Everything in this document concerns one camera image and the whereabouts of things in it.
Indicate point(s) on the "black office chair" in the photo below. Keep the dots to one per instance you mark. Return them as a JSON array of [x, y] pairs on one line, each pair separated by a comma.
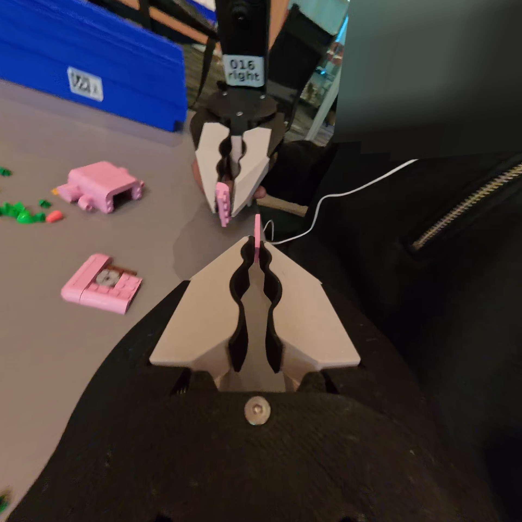
[[301, 40]]

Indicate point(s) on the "blue plastic bin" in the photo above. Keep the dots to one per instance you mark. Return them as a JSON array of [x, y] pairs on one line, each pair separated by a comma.
[[122, 61]]

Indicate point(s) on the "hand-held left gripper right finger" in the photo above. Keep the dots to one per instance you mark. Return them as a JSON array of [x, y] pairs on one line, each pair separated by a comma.
[[318, 326]]

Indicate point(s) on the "green dome piece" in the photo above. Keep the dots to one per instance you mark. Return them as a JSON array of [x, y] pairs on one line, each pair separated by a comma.
[[25, 218]]

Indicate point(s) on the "green spiky leaf piece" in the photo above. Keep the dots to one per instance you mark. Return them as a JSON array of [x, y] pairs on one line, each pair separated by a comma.
[[12, 208]]

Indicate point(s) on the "pink brick block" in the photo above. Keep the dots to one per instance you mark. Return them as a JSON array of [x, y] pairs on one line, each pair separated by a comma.
[[81, 281]]

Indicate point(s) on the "wooden top office desk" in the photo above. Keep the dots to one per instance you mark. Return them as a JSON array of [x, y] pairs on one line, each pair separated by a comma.
[[171, 18]]

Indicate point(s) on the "pink brick animal body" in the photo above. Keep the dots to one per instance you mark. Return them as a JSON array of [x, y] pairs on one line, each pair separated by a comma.
[[98, 183]]

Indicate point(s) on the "person's black jacket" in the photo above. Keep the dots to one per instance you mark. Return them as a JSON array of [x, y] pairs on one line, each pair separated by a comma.
[[408, 326]]

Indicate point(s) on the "scattered small green clips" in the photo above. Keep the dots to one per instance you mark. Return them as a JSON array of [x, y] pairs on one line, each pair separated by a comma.
[[45, 202]]

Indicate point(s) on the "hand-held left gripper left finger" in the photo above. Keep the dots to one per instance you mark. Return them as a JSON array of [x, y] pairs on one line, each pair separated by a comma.
[[191, 326]]

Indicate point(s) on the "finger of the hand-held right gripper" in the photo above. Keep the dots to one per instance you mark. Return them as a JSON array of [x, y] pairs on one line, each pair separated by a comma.
[[257, 163], [208, 159]]

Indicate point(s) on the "person's right hand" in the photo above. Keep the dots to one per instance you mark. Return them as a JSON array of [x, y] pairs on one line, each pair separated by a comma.
[[259, 192]]

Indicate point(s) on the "coral cone piece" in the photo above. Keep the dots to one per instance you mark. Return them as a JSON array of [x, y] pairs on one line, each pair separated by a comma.
[[55, 216]]

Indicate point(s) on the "pink three-stud plate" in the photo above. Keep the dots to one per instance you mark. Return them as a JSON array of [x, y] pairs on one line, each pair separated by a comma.
[[257, 236]]

